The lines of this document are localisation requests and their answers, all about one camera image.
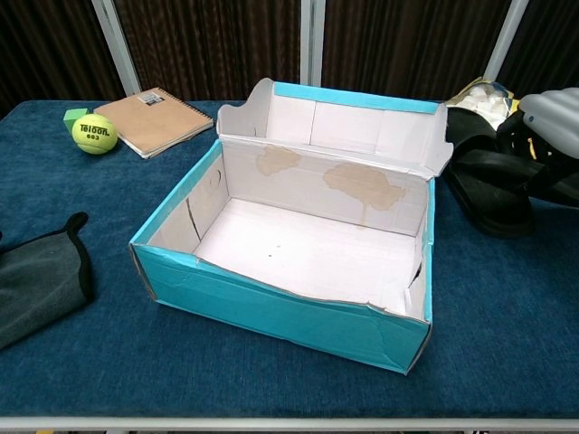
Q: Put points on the white frame post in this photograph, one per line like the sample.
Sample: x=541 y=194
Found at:
x=116 y=50
x=505 y=45
x=312 y=36

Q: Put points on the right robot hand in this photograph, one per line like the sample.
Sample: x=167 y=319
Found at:
x=556 y=117

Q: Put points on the yellow tennis ball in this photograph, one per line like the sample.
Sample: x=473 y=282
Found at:
x=95 y=142

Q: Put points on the blue velvet tablecloth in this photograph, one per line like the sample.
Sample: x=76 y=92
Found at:
x=181 y=384

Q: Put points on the green foam block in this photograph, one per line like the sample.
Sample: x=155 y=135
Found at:
x=70 y=118

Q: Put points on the yellow bag of cotton balls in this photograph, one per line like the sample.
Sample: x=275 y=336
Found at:
x=484 y=99

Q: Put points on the brown spiral notebook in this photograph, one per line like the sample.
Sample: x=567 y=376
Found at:
x=145 y=122

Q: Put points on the grey cloth with black trim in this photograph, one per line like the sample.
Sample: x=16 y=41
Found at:
x=36 y=280

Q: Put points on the brown pleated curtain panel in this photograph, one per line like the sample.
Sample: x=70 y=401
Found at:
x=203 y=40
x=552 y=45
x=407 y=40
x=45 y=45

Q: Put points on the light blue shoe box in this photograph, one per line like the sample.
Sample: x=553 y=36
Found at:
x=271 y=325

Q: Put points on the white table edge rail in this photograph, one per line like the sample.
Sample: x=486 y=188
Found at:
x=271 y=424

